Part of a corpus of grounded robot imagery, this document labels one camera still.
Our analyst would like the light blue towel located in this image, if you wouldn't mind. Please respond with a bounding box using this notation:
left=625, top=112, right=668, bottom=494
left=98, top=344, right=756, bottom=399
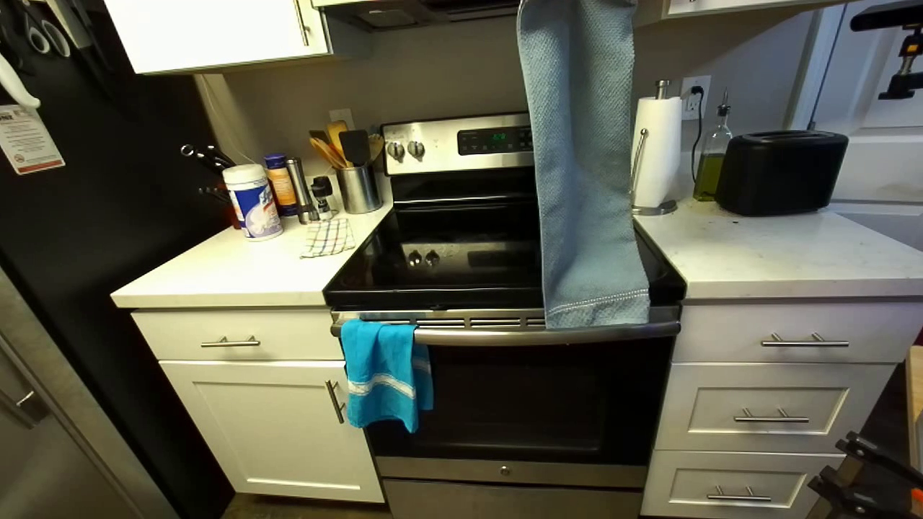
left=517, top=0, right=649, bottom=330

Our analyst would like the bright blue towel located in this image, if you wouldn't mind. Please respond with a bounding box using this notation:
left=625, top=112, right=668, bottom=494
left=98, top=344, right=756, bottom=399
left=341, top=319, right=436, bottom=432

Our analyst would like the paper towel roll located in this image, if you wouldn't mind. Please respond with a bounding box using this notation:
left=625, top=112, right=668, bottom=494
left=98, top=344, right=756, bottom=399
left=630, top=82, right=682, bottom=211

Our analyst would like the steel utensil crock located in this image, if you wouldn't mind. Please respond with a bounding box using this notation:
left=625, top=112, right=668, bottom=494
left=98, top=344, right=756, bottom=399
left=341, top=164, right=378, bottom=214

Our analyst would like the white patterned trivet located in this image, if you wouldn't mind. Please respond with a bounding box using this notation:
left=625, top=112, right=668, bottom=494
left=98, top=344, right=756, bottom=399
left=299, top=216, right=354, bottom=260

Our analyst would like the black glass-top stove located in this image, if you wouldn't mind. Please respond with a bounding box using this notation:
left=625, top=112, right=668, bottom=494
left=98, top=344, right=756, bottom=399
left=323, top=112, right=682, bottom=519

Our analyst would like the spice bottle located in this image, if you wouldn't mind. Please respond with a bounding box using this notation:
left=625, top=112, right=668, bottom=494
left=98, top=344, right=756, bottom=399
left=266, top=155, right=296, bottom=216

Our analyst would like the white wipes canister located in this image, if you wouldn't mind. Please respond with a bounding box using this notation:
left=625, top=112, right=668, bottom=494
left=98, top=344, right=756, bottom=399
left=221, top=164, right=283, bottom=240

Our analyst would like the white cabinet left of stove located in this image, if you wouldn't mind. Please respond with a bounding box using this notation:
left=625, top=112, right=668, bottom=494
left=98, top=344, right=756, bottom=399
left=131, top=309, right=384, bottom=505

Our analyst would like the olive oil bottle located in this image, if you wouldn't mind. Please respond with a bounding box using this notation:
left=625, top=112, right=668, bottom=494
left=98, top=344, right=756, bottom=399
left=691, top=100, right=731, bottom=203

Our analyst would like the black toaster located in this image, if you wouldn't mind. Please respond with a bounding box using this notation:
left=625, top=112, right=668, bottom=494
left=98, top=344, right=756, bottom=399
left=714, top=129, right=847, bottom=216

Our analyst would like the white drawer cabinet right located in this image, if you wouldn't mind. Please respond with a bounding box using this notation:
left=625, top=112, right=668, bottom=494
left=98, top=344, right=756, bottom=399
left=642, top=302, right=923, bottom=519

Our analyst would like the black refrigerator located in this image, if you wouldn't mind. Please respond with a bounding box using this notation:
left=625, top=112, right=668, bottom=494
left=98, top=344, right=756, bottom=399
left=0, top=0, right=232, bottom=519

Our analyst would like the white upper cabinet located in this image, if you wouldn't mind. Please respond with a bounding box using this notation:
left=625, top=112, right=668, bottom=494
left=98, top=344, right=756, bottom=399
left=103, top=0, right=335, bottom=74

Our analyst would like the white paper on fridge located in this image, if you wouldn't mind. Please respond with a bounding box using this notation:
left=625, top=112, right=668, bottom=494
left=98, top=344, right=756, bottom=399
left=0, top=103, right=67, bottom=177

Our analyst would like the steel oven handle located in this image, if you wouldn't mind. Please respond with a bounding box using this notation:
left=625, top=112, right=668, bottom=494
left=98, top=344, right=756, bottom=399
left=328, top=317, right=682, bottom=351

